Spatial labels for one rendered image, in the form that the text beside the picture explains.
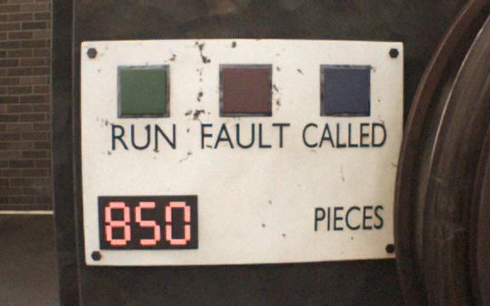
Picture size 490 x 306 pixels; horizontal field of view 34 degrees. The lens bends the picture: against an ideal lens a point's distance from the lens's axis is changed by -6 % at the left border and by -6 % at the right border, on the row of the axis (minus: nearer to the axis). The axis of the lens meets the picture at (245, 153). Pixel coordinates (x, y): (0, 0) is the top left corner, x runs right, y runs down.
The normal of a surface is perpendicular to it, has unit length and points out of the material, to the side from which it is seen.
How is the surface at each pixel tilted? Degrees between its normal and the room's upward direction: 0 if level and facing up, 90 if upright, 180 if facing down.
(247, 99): 90
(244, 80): 90
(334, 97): 90
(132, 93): 90
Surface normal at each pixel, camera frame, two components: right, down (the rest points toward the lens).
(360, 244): 0.11, 0.11
